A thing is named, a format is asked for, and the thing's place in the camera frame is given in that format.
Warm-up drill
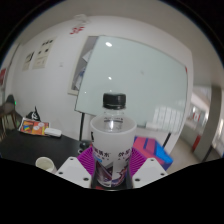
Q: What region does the whiteboard on black stand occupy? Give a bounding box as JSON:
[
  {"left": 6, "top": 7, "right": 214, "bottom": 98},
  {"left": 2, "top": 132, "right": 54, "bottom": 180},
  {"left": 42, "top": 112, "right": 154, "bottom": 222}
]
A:
[{"left": 74, "top": 35, "right": 189, "bottom": 148}]

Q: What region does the white wall-mounted fixture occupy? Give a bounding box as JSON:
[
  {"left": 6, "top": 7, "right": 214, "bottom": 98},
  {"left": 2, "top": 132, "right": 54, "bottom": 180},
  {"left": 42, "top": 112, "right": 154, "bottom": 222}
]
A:
[{"left": 72, "top": 13, "right": 90, "bottom": 26}]

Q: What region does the framed notice board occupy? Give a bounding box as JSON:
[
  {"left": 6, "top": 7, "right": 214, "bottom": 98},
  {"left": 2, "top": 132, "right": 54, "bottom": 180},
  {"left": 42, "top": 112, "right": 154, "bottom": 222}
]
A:
[{"left": 67, "top": 35, "right": 100, "bottom": 97}]

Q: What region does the black and red device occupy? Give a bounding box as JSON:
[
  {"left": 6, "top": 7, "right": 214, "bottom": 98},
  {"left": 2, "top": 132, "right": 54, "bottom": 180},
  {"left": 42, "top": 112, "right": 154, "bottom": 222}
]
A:
[{"left": 78, "top": 139, "right": 93, "bottom": 155}]

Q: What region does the white mug with yellow handle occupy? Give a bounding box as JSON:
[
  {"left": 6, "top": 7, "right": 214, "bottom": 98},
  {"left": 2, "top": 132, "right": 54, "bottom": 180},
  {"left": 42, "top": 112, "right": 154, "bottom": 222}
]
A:
[{"left": 35, "top": 156, "right": 58, "bottom": 175}]

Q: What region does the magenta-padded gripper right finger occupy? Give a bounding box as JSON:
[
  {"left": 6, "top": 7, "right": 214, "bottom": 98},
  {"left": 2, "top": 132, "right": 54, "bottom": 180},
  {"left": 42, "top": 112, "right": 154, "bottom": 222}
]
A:
[{"left": 128, "top": 146, "right": 170, "bottom": 188}]

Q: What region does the clear black-capped water bottle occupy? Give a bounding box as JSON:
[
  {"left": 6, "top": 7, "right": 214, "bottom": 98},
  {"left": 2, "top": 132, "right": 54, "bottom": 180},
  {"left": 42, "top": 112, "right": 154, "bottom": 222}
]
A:
[{"left": 89, "top": 92, "right": 138, "bottom": 188}]

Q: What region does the dark wooden chair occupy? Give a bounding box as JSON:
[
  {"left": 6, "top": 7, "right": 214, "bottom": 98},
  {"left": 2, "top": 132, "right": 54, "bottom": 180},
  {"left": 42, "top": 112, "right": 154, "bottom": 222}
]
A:
[{"left": 0, "top": 94, "right": 23, "bottom": 142}]

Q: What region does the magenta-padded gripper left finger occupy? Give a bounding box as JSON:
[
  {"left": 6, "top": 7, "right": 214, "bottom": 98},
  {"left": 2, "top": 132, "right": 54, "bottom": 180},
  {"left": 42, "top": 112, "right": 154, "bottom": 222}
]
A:
[{"left": 55, "top": 146, "right": 98, "bottom": 188}]

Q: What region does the small white flat box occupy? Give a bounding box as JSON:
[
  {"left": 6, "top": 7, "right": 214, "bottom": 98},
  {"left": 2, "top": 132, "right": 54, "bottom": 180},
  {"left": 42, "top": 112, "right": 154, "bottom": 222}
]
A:
[{"left": 44, "top": 127, "right": 63, "bottom": 139}]

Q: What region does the small white wall notice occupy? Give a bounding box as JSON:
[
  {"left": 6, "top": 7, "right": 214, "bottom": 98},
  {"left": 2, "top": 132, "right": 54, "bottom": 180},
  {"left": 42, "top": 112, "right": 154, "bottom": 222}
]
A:
[{"left": 22, "top": 51, "right": 36, "bottom": 71}]

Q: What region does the large white wall notice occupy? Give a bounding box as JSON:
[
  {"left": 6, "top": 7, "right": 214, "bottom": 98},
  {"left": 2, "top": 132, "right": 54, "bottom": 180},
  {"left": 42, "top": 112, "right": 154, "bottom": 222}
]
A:
[{"left": 32, "top": 37, "right": 56, "bottom": 70}]

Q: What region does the blue and white cardboard box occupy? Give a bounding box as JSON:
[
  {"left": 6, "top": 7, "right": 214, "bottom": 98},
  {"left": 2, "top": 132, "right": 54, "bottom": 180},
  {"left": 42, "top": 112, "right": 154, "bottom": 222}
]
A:
[{"left": 132, "top": 135, "right": 175, "bottom": 168}]

